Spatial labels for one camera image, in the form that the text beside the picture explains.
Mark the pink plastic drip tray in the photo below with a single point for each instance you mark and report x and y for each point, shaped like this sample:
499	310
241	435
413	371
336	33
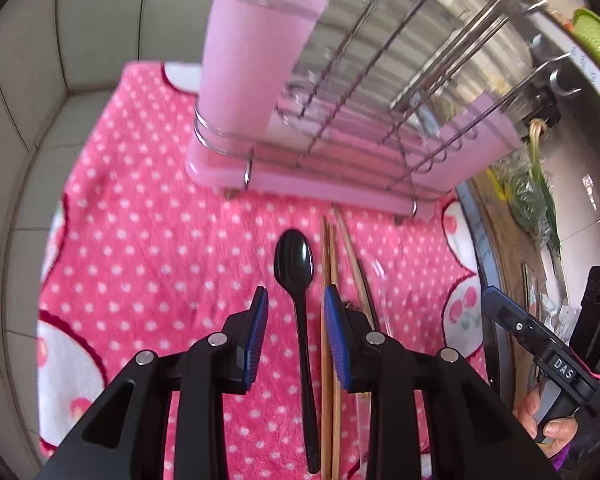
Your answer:
300	180

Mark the pink polka-dot towel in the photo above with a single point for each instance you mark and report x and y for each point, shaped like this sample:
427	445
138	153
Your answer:
155	210

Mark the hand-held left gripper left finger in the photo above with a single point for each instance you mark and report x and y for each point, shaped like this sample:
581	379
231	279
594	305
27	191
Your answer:
256	340

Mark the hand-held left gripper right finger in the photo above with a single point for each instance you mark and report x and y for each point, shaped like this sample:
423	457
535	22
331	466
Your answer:
334	330

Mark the clear plastic utensil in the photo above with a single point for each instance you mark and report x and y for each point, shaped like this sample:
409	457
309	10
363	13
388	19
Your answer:
384	305

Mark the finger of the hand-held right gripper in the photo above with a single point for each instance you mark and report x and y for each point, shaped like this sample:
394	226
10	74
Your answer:
505	312

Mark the person's right hand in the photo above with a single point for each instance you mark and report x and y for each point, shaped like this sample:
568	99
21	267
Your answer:
557	432

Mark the black plastic spoon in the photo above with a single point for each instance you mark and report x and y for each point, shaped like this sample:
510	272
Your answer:
294	260

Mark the green plastic colander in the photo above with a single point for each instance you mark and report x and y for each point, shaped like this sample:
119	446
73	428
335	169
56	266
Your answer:
597	40

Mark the pink plastic utensil cup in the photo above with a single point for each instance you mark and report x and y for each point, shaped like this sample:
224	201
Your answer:
250	60

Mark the plastic bag of greens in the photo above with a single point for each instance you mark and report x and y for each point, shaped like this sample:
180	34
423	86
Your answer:
517	195

